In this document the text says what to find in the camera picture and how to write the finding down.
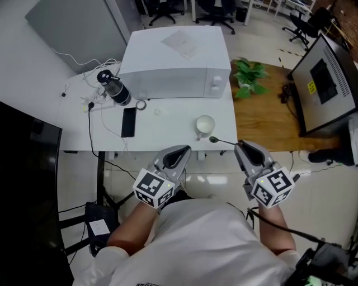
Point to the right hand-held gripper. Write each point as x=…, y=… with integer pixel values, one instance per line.
x=272, y=184

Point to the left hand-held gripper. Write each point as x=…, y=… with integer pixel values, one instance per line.
x=152, y=185

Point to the dark metal spoon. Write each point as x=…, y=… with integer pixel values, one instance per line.
x=214, y=139

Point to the white cup container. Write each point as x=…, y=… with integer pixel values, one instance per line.
x=205, y=124

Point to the person's right forearm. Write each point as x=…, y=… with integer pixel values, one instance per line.
x=275, y=229

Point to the person's left forearm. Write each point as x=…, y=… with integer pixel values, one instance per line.
x=134, y=226

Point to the wooden side table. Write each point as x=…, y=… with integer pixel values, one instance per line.
x=260, y=123

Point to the small clear round lid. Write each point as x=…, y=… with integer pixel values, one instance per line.
x=157, y=111

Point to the black smartphone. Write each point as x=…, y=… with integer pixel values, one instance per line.
x=129, y=123

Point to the grey tape roll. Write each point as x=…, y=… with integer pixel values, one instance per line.
x=137, y=105

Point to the black bag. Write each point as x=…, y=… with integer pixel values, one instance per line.
x=327, y=157

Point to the grey-backed computer monitor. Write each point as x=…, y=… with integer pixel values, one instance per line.
x=310, y=106

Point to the green potted plant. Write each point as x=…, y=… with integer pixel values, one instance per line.
x=249, y=74

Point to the white power strip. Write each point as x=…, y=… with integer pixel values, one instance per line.
x=104, y=107

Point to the white microwave oven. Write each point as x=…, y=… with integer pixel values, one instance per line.
x=173, y=67

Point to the black water bottle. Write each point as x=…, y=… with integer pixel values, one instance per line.
x=115, y=87

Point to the person's white shirt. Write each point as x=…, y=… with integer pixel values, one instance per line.
x=201, y=245

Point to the black computer box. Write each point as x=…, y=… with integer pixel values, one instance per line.
x=98, y=212

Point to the white paper sheet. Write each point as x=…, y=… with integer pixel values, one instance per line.
x=182, y=43

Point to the black belt-worn device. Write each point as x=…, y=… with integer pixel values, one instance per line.
x=324, y=259

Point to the black binder clip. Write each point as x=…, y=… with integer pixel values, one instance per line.
x=63, y=94

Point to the black office chair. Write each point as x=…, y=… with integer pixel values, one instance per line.
x=215, y=11
x=306, y=26
x=165, y=9

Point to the white framed table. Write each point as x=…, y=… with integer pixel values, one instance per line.
x=275, y=7

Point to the black screen monitor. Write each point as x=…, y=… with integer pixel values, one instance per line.
x=25, y=173

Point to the black desk frame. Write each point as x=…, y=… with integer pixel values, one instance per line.
x=100, y=178

